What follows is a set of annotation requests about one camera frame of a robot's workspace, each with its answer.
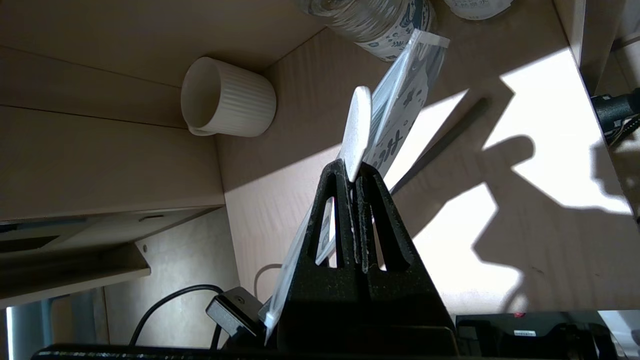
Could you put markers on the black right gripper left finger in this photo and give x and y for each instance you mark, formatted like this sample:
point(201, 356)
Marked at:
point(325, 300)

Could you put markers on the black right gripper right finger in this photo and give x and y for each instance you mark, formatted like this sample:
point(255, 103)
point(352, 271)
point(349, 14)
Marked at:
point(405, 305)

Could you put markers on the grey toothbrush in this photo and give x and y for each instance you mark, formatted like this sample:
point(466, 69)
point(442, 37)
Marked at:
point(440, 145)

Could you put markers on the white plastic comb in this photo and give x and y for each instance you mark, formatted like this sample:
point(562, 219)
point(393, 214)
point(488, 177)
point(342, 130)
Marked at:
point(357, 130)

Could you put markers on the white floral zip pouch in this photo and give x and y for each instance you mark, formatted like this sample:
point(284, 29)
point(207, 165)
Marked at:
point(405, 95)

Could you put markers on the white ribbed ceramic mug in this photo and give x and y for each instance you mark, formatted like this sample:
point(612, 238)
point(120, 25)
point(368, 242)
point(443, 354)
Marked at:
point(235, 100)

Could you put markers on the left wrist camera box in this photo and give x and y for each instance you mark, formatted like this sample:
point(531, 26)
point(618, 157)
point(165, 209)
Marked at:
point(235, 310)

